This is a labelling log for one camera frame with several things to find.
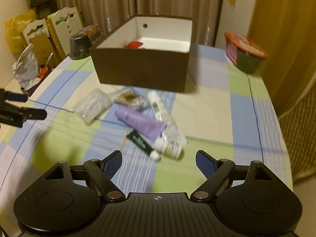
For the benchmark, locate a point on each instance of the crumpled white plastic bag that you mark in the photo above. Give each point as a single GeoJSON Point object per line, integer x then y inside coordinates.
{"type": "Point", "coordinates": [26, 69]}

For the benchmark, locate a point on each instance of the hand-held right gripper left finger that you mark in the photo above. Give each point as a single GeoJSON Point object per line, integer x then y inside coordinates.
{"type": "Point", "coordinates": [113, 163]}

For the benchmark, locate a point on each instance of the chair with quilted cushion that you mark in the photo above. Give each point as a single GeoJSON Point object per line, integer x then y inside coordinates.
{"type": "Point", "coordinates": [301, 128]}

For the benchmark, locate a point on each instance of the white carved chair back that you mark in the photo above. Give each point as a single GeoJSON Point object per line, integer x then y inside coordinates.
{"type": "Point", "coordinates": [65, 22]}
{"type": "Point", "coordinates": [34, 29]}

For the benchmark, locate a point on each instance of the green lip balm tube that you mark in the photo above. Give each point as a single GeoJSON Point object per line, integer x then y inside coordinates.
{"type": "Point", "coordinates": [139, 142]}

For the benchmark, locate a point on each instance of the red lid instant noodle bowl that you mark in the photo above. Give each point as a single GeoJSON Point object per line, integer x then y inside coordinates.
{"type": "Point", "coordinates": [246, 59]}

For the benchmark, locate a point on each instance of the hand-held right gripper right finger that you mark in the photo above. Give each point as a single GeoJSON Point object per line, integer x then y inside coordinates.
{"type": "Point", "coordinates": [206, 164]}

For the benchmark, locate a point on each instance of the clear plastic box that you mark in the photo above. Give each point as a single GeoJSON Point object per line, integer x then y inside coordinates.
{"type": "Point", "coordinates": [91, 105]}

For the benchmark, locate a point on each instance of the checked tablecloth covered desktop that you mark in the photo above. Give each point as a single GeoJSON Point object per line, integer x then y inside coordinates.
{"type": "Point", "coordinates": [217, 103]}

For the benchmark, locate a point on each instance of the yellow plastic bag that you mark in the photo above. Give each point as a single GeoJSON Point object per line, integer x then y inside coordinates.
{"type": "Point", "coordinates": [16, 32]}

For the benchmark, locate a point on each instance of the black instant noodle bowl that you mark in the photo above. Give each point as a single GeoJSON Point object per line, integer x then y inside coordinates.
{"type": "Point", "coordinates": [79, 47]}

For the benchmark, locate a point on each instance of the dark purple box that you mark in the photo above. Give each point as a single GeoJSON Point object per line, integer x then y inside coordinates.
{"type": "Point", "coordinates": [29, 90]}

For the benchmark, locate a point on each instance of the white cream tube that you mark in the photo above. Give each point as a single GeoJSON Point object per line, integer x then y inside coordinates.
{"type": "Point", "coordinates": [160, 111]}

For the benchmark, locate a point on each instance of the plain cardboard box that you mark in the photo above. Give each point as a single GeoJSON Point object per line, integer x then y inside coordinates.
{"type": "Point", "coordinates": [42, 47]}

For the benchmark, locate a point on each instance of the small white bottle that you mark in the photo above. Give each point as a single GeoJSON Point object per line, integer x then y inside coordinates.
{"type": "Point", "coordinates": [170, 149]}

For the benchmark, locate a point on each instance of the small red packet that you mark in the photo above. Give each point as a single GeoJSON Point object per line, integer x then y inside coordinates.
{"type": "Point", "coordinates": [134, 44]}

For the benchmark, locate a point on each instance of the yellow wooden door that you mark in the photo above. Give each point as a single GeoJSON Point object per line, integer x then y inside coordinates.
{"type": "Point", "coordinates": [279, 29]}

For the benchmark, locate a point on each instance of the purple cream tube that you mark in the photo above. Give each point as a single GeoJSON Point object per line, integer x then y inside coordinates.
{"type": "Point", "coordinates": [138, 122]}

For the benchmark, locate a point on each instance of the brown cardboard box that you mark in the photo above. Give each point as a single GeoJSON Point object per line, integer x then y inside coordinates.
{"type": "Point", "coordinates": [138, 69]}

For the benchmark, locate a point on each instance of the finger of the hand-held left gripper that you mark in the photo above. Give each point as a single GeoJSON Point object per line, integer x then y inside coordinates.
{"type": "Point", "coordinates": [34, 114]}
{"type": "Point", "coordinates": [14, 96]}

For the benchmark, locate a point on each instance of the cotton swab bag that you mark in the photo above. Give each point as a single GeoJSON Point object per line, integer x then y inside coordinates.
{"type": "Point", "coordinates": [130, 100]}

